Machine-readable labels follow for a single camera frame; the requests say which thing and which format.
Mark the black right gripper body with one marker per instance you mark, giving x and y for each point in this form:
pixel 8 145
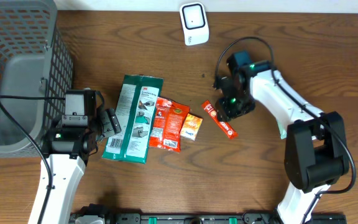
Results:
pixel 237 104

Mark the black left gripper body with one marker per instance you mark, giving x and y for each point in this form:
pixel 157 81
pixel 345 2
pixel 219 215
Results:
pixel 104 125

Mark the red stick packet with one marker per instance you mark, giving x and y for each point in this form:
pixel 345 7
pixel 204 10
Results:
pixel 224 126

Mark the orange white small packet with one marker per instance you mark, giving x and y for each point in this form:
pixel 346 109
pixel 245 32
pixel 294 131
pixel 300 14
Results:
pixel 190 127

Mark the mint green snack packet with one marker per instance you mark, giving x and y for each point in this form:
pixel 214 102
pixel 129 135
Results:
pixel 282 129

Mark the green white packet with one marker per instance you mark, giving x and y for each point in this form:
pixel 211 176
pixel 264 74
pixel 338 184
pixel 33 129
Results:
pixel 135 112

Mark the red snack bag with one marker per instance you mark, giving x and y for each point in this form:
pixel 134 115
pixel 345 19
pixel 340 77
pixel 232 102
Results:
pixel 168 122

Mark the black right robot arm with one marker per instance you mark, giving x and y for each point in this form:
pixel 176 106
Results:
pixel 316 154

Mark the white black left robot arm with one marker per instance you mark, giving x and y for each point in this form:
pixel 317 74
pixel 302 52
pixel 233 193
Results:
pixel 66 146

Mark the white barcode scanner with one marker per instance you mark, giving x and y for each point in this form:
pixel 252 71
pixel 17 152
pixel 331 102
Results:
pixel 194 23

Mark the grey plastic mesh basket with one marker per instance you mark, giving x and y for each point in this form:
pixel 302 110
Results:
pixel 36 69

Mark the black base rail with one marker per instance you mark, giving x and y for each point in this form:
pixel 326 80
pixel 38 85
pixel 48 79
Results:
pixel 135 218

